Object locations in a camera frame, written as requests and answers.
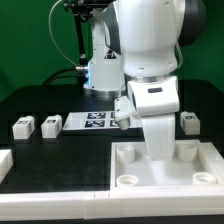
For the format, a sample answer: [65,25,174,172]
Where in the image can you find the black cables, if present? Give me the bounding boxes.
[41,68,85,88]

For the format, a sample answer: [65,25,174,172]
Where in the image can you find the white left fence piece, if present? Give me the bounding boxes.
[0,149,13,183]

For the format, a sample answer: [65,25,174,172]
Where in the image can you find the white front fence bar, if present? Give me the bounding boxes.
[0,186,224,221]

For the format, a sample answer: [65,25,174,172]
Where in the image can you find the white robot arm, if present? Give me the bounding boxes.
[84,0,206,160]

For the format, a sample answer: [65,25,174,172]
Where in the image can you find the white square tabletop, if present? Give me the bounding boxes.
[110,140,218,189]

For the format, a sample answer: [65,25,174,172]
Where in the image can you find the white marker sheet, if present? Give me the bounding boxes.
[61,111,144,132]

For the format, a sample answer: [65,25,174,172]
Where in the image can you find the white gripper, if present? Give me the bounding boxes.
[114,76,179,161]

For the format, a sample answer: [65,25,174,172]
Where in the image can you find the grey cable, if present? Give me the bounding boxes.
[47,0,78,68]

